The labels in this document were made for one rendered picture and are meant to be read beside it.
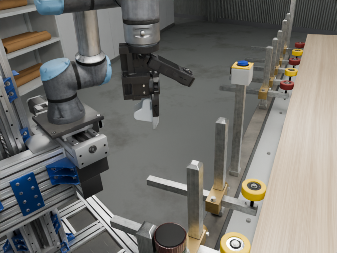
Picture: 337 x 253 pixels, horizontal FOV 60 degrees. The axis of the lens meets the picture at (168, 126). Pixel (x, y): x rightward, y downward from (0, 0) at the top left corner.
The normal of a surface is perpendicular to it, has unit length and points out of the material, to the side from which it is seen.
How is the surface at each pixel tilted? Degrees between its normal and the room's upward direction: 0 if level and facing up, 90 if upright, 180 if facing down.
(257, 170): 0
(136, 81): 92
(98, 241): 0
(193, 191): 90
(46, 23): 90
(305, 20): 90
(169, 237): 0
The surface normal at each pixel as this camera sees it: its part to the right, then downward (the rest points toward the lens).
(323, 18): -0.75, 0.36
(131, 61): 0.12, 0.51
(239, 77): -0.43, 0.47
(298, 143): -0.05, -0.87
